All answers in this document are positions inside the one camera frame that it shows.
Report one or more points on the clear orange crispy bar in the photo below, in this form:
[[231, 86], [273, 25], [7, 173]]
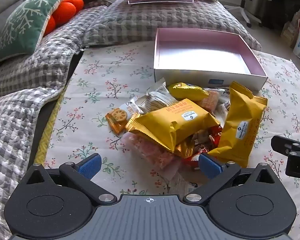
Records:
[[210, 101]]

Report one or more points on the pink cardboard box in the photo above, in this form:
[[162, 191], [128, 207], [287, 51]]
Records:
[[202, 52]]

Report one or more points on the grey sofa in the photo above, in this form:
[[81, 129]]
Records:
[[5, 2]]

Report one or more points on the brown cardboard stack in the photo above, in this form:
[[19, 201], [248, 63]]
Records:
[[290, 32]]

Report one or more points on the floral bed sheet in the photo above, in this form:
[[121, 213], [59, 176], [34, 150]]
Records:
[[110, 75]]

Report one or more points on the red candy packet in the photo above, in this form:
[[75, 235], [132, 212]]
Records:
[[210, 137], [190, 161]]

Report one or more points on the grey checked blanket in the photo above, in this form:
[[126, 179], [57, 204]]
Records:
[[140, 22]]

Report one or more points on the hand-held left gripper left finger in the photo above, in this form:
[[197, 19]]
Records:
[[90, 166]]

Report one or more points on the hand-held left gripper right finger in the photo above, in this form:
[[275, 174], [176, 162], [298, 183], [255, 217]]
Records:
[[210, 166]]

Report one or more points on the large gold snack packet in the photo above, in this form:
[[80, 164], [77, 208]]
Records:
[[170, 122], [183, 148], [240, 120]]

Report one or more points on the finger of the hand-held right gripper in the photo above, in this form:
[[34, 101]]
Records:
[[298, 165], [283, 143]]

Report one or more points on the yellow mat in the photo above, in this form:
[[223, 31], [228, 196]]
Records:
[[50, 130]]

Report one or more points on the small orange lobed cushion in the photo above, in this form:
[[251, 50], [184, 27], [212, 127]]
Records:
[[65, 10]]

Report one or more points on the orange lotus root packet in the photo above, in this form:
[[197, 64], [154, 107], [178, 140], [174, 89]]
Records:
[[117, 116]]

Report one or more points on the clear pink crispy bar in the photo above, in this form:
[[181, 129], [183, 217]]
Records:
[[150, 152]]

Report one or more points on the yellow blue-label cracker packet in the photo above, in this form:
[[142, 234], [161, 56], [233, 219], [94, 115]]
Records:
[[187, 91]]

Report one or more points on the green snowflake pillow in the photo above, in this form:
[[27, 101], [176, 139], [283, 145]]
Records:
[[25, 22]]

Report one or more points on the white dark-print biscuit packet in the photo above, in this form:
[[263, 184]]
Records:
[[224, 106]]

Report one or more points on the white striped snack packet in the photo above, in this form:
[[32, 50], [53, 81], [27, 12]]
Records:
[[157, 97]]

